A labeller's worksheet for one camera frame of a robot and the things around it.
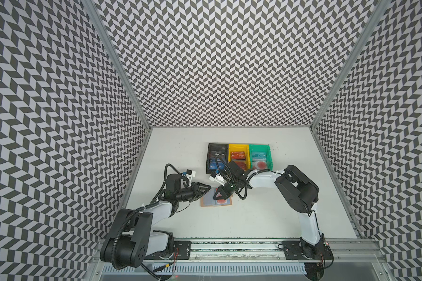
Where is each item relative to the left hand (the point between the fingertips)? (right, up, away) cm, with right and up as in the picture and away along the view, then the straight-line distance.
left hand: (210, 190), depth 83 cm
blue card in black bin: (+1, +11, +13) cm, 17 cm away
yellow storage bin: (+17, +20, +18) cm, 31 cm away
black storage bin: (+3, +18, +21) cm, 28 cm away
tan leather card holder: (-2, -5, +3) cm, 6 cm away
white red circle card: (+5, -6, +2) cm, 8 cm away
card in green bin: (+28, +12, +17) cm, 35 cm away
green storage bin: (+29, +20, +18) cm, 40 cm away
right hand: (+3, -6, +4) cm, 8 cm away
